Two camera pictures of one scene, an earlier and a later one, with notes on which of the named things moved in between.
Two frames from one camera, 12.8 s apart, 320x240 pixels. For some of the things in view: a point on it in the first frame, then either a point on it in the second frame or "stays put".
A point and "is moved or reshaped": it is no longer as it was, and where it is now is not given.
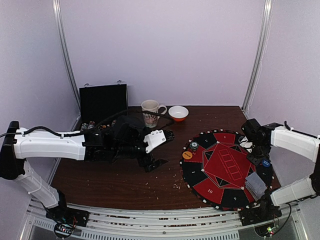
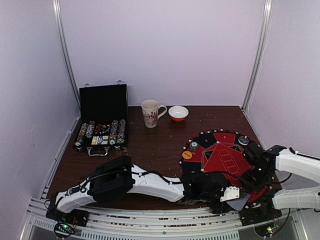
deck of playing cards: x=255 y=186 is moved or reshaped
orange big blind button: x=187 y=155 stays put
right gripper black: x=256 y=159 -> x=250 y=152
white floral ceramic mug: x=151 y=120 stays put
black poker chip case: x=98 y=102 stays put
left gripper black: x=154 y=165 -> x=219 y=208
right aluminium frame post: x=263 y=39 stays put
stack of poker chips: x=194 y=146 stays put
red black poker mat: x=214 y=166 stays put
